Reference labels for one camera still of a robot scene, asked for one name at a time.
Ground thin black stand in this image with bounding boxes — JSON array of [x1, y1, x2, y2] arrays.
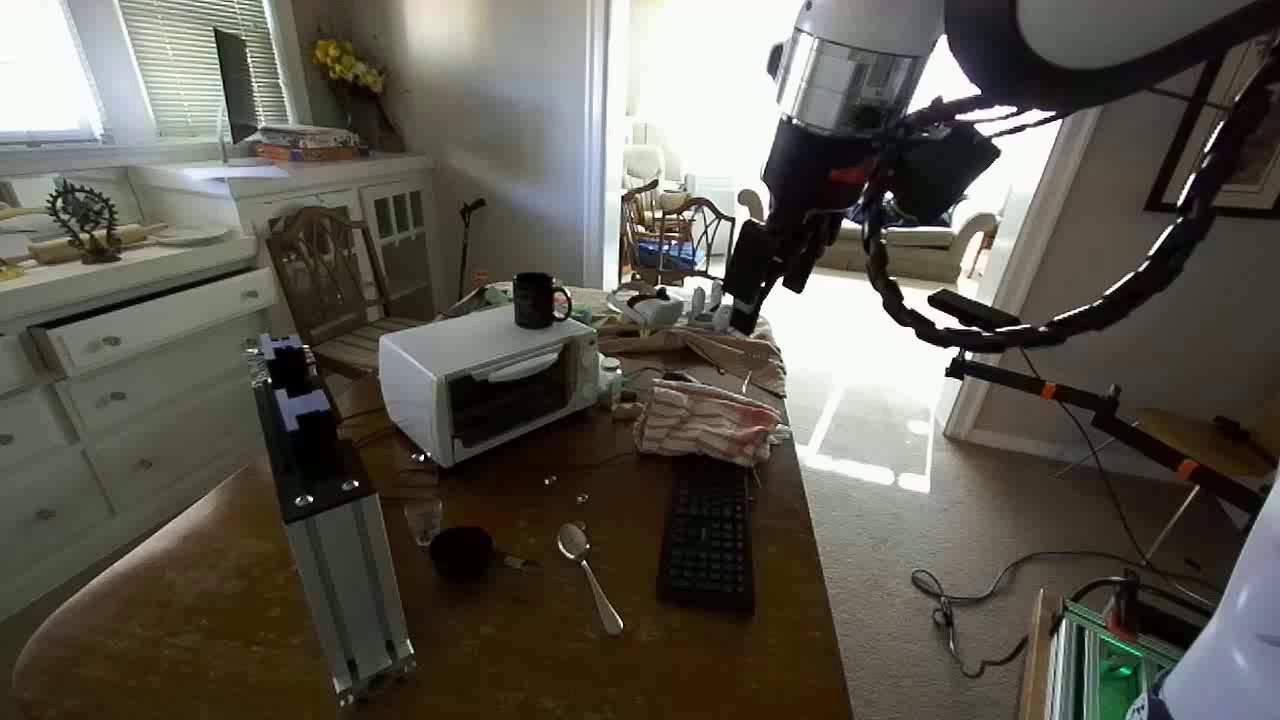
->
[[456, 198, 490, 308]]

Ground beige armchair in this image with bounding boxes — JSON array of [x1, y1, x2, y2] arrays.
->
[[733, 183, 1005, 290]]

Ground wooden cutting board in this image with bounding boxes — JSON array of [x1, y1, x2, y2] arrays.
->
[[23, 221, 168, 267]]

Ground yellow flowers in vase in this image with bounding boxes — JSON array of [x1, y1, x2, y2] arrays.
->
[[308, 34, 409, 155]]

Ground dark wooden armchair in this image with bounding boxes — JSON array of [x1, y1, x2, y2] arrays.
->
[[617, 175, 740, 294]]

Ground green lit electronics box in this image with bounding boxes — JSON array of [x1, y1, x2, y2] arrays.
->
[[1015, 573, 1221, 720]]

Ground carved wooden chair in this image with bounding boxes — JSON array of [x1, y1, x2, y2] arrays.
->
[[261, 205, 409, 382]]

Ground black tripod with orange bands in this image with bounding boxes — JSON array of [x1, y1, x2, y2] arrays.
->
[[922, 283, 1273, 522]]

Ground silver aluminium extrusion post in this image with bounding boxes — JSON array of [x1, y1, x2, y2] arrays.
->
[[250, 392, 419, 713]]

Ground white bowl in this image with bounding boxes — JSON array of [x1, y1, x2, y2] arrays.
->
[[625, 294, 687, 336]]

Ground stack of books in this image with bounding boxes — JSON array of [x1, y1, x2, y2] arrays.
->
[[237, 123, 373, 169]]

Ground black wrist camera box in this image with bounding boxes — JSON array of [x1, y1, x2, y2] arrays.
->
[[883, 123, 1005, 227]]

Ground dark floor cable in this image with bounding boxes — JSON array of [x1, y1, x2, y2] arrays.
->
[[906, 549, 1138, 685]]

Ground small black cup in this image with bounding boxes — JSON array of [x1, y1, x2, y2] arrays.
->
[[422, 523, 501, 588]]

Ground black cable drag chain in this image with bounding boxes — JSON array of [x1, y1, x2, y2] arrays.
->
[[857, 47, 1280, 362]]

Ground dark metal sculpture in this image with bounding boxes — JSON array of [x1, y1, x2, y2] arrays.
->
[[43, 175, 122, 267]]

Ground white drawer dresser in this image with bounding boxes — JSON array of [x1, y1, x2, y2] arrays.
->
[[0, 153, 444, 628]]

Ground silver metal spoon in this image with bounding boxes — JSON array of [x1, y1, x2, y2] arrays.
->
[[551, 522, 632, 640]]

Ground black mug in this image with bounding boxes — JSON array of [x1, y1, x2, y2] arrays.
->
[[510, 267, 577, 331]]

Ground black camera on post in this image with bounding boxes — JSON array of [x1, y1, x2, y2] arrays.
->
[[242, 331, 345, 467]]

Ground red striped white cloth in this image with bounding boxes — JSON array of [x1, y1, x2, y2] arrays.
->
[[626, 327, 792, 473]]

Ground small clear glass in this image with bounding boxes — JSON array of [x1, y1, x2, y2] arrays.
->
[[400, 491, 453, 554]]

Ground white toaster oven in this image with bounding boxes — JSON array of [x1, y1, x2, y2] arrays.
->
[[374, 300, 609, 473]]

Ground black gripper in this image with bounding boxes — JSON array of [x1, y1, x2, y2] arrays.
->
[[719, 118, 886, 342]]

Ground framed wall picture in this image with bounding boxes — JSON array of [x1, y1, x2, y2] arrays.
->
[[1142, 36, 1280, 225]]

